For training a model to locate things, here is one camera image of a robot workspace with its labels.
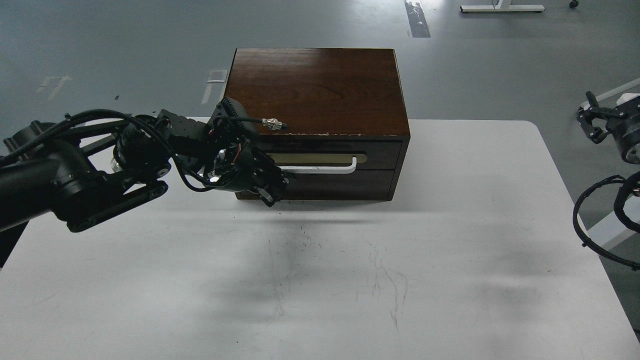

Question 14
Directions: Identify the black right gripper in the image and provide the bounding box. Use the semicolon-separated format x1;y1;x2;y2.
576;91;640;165

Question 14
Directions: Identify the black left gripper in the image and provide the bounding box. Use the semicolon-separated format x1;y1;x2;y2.
207;142;291;208

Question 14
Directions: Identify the wooden drawer with white handle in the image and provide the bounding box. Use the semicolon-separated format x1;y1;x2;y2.
259;140;403;174

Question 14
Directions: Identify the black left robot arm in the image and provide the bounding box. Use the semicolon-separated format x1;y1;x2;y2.
0;99;295;265

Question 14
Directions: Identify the dark wooden drawer cabinet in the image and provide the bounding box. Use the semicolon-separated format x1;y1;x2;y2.
224;48;410;201

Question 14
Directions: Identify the white table leg base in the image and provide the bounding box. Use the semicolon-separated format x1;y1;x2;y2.
459;0;546;14

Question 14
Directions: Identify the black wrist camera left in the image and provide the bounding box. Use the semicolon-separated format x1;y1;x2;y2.
206;96;288;150

